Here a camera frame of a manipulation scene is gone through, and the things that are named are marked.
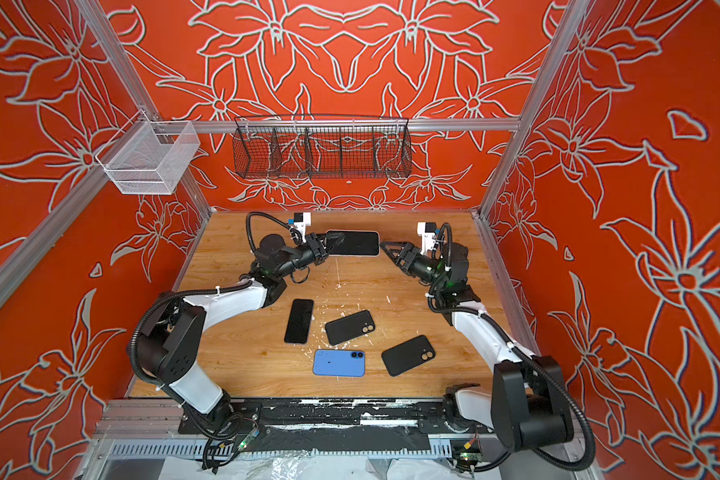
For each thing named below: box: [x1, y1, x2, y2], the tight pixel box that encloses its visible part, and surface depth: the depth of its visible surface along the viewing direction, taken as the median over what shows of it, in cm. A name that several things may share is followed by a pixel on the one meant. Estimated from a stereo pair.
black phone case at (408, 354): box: [381, 335, 436, 377], surface depth 86 cm
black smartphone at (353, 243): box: [325, 230, 381, 257], surface depth 78 cm
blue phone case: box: [312, 349, 366, 377], surface depth 83 cm
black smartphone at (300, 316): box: [284, 299, 314, 344], surface depth 91 cm
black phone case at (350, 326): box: [325, 310, 375, 345], surface depth 90 cm
